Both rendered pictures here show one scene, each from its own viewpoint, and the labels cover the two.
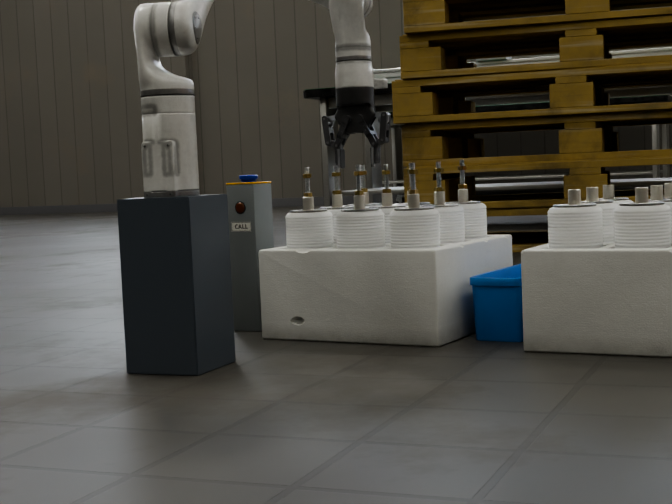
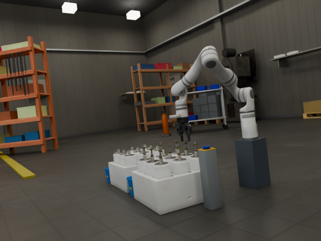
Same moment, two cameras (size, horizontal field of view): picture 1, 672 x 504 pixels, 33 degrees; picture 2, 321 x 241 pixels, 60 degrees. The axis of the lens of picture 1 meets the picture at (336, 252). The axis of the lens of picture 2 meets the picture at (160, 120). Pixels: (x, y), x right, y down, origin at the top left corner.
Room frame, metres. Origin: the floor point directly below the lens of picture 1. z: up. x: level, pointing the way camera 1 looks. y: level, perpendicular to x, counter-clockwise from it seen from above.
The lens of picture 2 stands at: (3.74, 0.83, 0.53)
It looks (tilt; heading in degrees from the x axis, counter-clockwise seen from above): 1 degrees down; 214
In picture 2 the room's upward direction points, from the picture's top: 7 degrees counter-clockwise
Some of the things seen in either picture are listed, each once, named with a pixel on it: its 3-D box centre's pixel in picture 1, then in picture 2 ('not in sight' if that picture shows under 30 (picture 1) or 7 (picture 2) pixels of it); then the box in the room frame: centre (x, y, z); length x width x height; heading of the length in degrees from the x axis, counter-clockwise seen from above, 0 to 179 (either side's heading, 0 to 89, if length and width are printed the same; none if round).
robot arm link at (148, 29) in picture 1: (164, 53); (246, 101); (1.95, 0.28, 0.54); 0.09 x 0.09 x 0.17; 82
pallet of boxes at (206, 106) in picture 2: not in sight; (212, 105); (-5.41, -3.16, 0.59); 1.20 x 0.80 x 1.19; 68
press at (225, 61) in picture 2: not in sight; (239, 83); (-4.77, -1.91, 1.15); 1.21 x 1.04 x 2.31; 68
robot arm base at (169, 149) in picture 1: (170, 146); (248, 125); (1.95, 0.28, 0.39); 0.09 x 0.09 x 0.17; 68
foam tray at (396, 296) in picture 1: (390, 285); (173, 183); (2.32, -0.11, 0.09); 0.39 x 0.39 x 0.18; 60
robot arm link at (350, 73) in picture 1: (357, 73); (179, 112); (2.23, -0.06, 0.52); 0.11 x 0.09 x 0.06; 157
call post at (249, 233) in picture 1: (252, 256); (209, 178); (2.40, 0.18, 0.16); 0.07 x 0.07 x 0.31; 60
